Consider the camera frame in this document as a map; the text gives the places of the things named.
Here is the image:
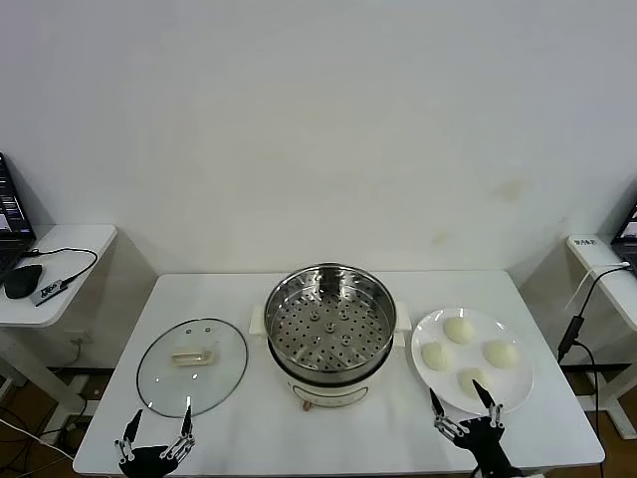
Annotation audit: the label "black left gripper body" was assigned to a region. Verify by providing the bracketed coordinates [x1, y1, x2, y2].
[120, 444, 182, 478]

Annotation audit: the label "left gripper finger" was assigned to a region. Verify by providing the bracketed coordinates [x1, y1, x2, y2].
[161, 396, 196, 461]
[114, 408, 144, 465]

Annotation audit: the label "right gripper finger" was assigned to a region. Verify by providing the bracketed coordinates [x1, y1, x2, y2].
[472, 378, 505, 429]
[429, 388, 468, 440]

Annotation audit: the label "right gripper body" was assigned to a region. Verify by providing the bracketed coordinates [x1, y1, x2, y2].
[460, 416, 524, 478]

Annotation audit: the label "white steamed baozi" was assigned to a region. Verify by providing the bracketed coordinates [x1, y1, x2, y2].
[482, 339, 521, 369]
[456, 366, 494, 399]
[442, 317, 477, 346]
[420, 342, 455, 372]

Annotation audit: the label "round glass pot lid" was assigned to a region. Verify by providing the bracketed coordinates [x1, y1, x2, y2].
[135, 317, 249, 418]

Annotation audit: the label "perforated steel steamer basket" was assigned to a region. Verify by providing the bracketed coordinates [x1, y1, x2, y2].
[263, 262, 398, 374]

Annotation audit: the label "round white plate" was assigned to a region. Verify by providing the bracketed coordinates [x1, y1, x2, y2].
[410, 307, 535, 415]

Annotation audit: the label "cream electric cooking pot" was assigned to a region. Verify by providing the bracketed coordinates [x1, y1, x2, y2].
[247, 301, 412, 413]

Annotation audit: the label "white labelled side desk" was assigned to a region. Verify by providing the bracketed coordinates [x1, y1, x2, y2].
[566, 233, 637, 439]

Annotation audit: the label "small black printed device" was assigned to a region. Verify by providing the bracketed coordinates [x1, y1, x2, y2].
[30, 277, 69, 306]

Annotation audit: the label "black computer mouse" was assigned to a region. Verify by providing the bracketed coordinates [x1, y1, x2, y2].
[3, 263, 44, 300]

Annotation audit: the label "white rounded side desk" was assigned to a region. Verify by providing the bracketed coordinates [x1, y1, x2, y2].
[0, 222, 118, 414]

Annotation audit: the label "black open laptop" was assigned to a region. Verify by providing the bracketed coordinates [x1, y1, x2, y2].
[0, 151, 39, 285]

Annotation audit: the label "white floor cable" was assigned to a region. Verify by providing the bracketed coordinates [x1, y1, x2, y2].
[0, 416, 76, 457]

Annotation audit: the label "black cable with adapter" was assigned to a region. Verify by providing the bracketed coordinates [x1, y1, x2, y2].
[556, 266, 631, 414]

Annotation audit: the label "black floor cables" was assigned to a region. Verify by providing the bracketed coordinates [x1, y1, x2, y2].
[0, 403, 66, 449]

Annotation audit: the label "thin black desk cable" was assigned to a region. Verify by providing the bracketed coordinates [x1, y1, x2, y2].
[19, 247, 99, 289]

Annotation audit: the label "dark laptop with white cable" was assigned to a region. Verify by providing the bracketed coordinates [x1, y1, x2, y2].
[610, 193, 637, 278]

